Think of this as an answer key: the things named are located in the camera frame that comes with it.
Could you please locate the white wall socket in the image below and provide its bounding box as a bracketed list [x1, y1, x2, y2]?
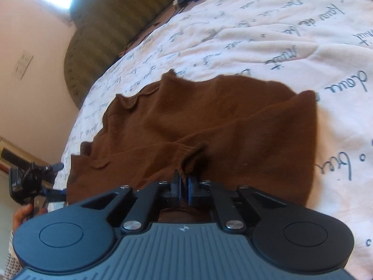
[12, 52, 34, 80]

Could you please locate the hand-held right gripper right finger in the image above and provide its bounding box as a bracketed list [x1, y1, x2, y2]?
[187, 175, 288, 234]

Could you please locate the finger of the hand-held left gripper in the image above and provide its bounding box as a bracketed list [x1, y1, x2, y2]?
[46, 188, 69, 204]
[43, 163, 65, 174]

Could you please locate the person's left forearm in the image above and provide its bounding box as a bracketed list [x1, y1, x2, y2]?
[0, 230, 25, 280]

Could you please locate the white script-printed blanket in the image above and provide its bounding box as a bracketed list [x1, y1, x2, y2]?
[54, 0, 373, 280]

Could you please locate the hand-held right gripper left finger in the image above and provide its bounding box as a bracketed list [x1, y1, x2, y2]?
[83, 170, 185, 234]

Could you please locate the person's left hand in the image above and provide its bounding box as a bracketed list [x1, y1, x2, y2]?
[12, 203, 48, 237]

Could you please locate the brown knit garment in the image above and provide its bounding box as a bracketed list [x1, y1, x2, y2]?
[66, 69, 318, 223]

